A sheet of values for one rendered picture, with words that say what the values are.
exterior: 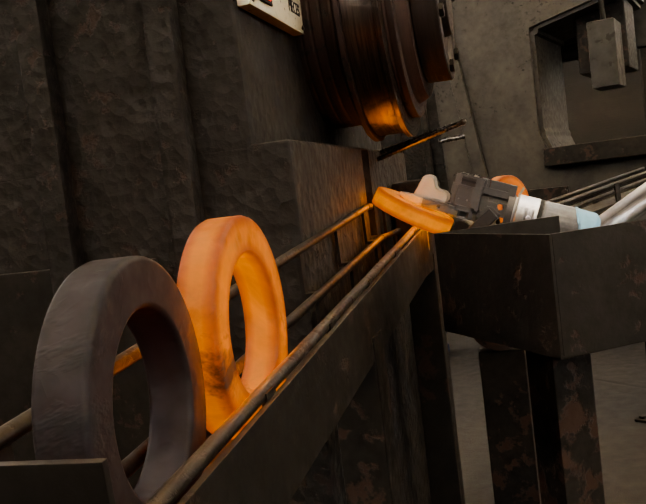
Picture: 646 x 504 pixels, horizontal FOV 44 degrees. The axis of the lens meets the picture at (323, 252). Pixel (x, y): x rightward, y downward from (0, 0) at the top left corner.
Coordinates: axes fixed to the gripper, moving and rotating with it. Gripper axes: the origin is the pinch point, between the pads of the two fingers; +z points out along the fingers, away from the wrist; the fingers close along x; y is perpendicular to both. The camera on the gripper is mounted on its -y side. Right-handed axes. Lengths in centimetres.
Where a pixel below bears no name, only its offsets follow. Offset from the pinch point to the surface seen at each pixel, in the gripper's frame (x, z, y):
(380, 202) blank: 6.7, 3.4, -1.4
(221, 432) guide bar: 103, -6, -10
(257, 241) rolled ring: 86, -1, 0
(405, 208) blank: 8.9, -1.7, -1.1
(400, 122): 9.6, 2.8, 13.6
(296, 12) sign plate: 23.9, 21.2, 26.9
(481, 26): -272, 23, 73
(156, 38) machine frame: 51, 31, 17
